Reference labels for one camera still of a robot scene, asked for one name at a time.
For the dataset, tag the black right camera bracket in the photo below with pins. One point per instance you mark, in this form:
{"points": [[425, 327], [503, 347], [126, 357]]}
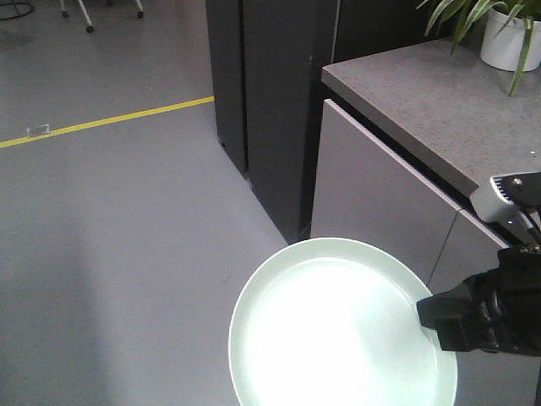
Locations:
{"points": [[523, 189]]}

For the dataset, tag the white plant pot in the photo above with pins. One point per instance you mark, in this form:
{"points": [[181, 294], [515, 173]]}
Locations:
{"points": [[502, 44]]}

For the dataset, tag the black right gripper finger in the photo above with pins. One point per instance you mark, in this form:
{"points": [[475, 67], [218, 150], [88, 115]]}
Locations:
{"points": [[444, 314]]}

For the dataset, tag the grey cabinet front panels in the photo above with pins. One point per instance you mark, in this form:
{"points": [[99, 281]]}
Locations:
{"points": [[365, 191]]}

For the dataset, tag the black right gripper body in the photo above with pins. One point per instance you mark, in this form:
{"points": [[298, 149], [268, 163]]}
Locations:
{"points": [[503, 305]]}

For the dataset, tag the green leafy plant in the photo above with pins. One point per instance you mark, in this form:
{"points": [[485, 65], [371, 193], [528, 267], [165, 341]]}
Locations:
{"points": [[466, 14]]}

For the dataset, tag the light green round plate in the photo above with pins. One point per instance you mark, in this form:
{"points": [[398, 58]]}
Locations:
{"points": [[334, 321]]}

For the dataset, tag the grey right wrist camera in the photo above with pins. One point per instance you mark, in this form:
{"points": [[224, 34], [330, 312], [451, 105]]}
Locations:
{"points": [[491, 203]]}

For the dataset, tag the white rolling chair legs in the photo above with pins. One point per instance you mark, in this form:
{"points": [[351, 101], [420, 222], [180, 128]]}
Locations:
{"points": [[86, 10]]}

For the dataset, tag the tall black cabinet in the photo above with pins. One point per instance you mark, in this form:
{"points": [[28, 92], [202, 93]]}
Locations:
{"points": [[266, 63]]}

